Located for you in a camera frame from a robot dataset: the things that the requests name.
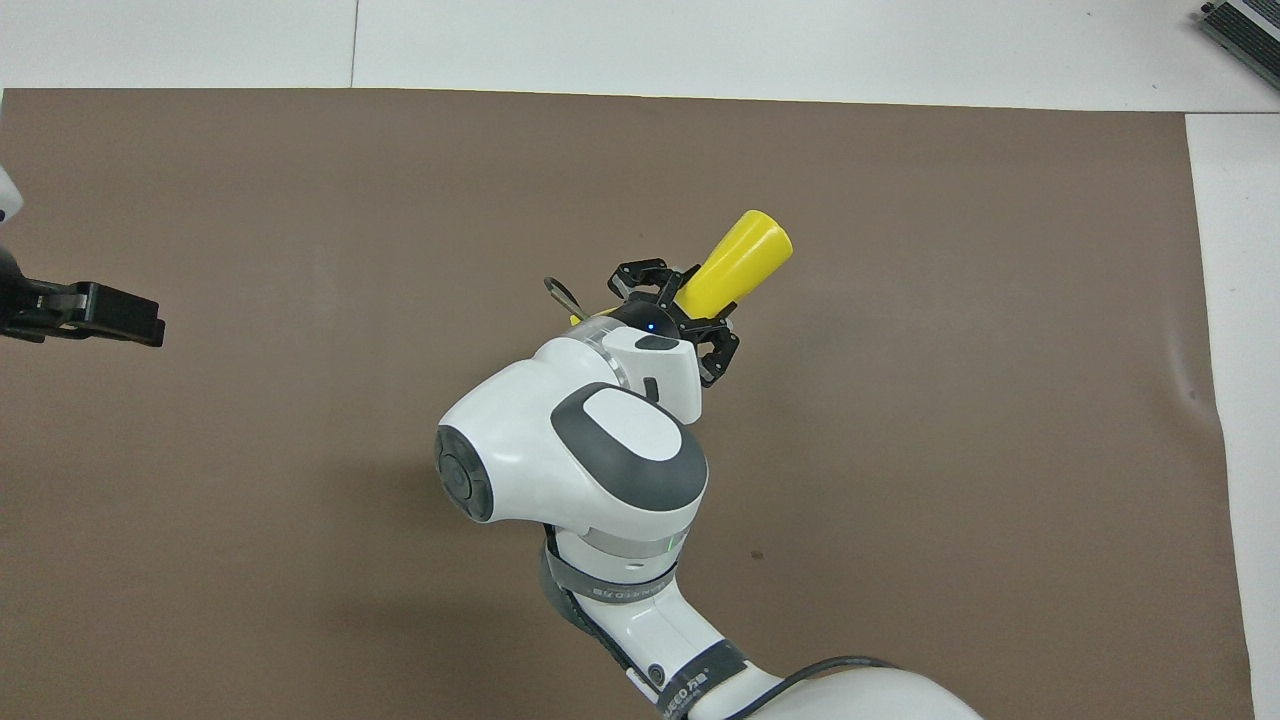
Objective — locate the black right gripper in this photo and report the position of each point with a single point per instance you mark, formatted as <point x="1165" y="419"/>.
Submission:
<point x="655" y="318"/>

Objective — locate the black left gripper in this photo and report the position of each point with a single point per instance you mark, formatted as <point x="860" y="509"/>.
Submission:
<point x="35" y="310"/>

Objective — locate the yellow squeeze bottle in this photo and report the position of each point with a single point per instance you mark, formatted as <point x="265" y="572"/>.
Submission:
<point x="740" y="255"/>

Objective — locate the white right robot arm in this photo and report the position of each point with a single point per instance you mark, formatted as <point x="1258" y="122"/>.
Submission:
<point x="560" y="440"/>

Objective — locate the brown paper mat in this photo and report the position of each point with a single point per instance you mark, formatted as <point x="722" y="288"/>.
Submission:
<point x="1000" y="400"/>

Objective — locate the grey metal device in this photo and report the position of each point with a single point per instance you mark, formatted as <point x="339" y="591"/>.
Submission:
<point x="1245" y="35"/>

